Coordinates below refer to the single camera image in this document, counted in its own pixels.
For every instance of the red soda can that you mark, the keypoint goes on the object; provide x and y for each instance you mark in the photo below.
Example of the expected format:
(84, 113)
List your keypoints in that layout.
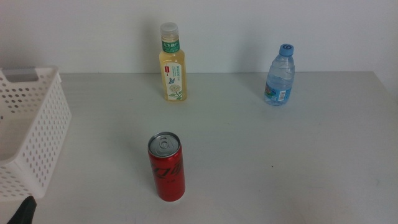
(168, 174)

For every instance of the white perforated plastic basket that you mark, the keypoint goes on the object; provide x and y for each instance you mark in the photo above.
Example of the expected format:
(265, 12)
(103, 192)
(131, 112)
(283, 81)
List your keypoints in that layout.
(46, 124)

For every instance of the yellow tea bottle green label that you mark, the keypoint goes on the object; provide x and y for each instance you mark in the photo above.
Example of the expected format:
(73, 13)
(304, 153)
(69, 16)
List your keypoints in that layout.
(173, 71)

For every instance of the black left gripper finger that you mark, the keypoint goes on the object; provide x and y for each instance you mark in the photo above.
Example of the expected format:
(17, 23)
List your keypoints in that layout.
(26, 211)

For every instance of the clear water bottle blue cap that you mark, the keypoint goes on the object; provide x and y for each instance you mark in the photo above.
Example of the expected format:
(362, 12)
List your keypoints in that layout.
(280, 81)

